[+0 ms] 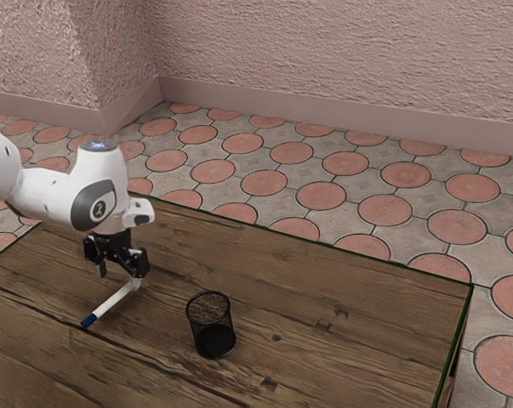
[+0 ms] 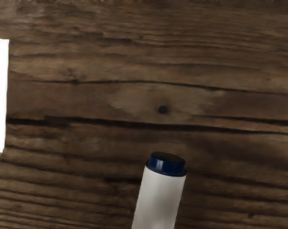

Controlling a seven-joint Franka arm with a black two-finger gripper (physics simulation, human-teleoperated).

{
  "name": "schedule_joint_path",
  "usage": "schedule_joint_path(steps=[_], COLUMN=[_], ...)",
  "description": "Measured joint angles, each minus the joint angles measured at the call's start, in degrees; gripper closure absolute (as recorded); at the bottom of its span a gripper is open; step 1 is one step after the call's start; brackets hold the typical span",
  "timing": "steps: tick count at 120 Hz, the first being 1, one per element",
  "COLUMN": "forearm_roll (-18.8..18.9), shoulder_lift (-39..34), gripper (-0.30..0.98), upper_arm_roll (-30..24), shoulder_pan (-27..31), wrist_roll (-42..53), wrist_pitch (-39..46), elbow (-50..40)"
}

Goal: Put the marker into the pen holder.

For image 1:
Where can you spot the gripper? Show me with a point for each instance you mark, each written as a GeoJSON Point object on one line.
{"type": "Point", "coordinates": [111, 251]}

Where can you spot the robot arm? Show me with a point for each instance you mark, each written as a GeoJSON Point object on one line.
{"type": "Point", "coordinates": [52, 191]}

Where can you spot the white pen with blue cap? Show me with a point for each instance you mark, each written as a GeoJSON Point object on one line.
{"type": "Point", "coordinates": [107, 306]}

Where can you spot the black mesh pen holder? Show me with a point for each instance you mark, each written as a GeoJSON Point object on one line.
{"type": "Point", "coordinates": [210, 325]}

